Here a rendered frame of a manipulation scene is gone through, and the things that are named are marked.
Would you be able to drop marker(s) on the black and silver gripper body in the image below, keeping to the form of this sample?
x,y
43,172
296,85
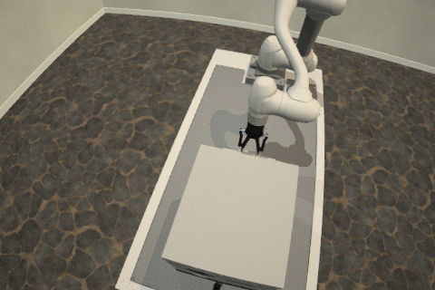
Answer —
x,y
254,129

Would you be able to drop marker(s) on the grey benchtop instrument with drawer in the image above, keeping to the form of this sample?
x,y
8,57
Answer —
x,y
235,219

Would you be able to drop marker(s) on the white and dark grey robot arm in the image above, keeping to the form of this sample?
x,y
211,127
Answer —
x,y
297,103

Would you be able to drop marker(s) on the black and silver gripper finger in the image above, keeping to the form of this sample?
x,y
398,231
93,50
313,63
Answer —
x,y
265,137
242,145

